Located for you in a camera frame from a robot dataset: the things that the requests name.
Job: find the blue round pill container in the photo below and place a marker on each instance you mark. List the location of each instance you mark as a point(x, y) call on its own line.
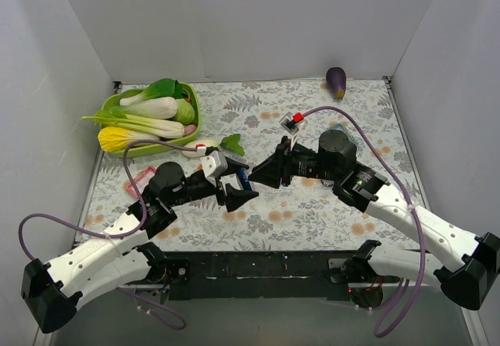
point(244, 182)

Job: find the pink rectangular pill box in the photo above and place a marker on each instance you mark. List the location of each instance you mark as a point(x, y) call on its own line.
point(141, 181)

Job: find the green vegetable basket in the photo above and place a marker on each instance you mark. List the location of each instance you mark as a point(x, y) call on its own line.
point(149, 147)

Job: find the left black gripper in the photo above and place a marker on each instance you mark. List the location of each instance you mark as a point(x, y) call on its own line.
point(222, 188)

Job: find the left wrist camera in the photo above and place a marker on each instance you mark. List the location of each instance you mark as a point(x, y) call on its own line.
point(214, 164)

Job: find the yellow toy napa cabbage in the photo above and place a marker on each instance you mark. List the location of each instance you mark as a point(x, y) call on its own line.
point(114, 139)

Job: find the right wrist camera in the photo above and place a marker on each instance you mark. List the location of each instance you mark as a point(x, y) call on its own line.
point(291, 123)

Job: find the white toy bok choy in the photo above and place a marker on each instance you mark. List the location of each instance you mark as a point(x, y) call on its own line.
point(157, 101)

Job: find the blue rectangular pill box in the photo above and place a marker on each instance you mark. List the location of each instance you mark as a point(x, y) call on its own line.
point(343, 129)

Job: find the floral table mat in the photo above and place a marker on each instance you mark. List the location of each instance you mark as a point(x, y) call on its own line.
point(302, 216)

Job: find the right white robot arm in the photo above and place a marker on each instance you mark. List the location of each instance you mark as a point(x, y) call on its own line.
point(463, 265)

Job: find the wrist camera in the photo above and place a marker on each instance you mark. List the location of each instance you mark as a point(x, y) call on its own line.
point(291, 123)
point(214, 164)

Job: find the green toy cabbage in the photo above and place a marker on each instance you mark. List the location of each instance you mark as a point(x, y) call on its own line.
point(185, 112)

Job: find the white toy radish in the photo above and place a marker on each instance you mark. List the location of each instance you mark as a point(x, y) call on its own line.
point(202, 147)

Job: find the green toy celery stalk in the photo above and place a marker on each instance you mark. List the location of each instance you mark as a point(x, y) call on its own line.
point(159, 127)

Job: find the purple toy eggplant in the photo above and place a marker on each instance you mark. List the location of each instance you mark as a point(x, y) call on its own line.
point(336, 80)

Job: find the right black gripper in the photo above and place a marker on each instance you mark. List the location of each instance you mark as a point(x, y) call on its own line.
point(284, 163)

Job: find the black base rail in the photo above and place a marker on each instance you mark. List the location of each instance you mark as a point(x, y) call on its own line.
point(259, 274)

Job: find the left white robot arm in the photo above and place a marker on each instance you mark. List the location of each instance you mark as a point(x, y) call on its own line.
point(123, 253)

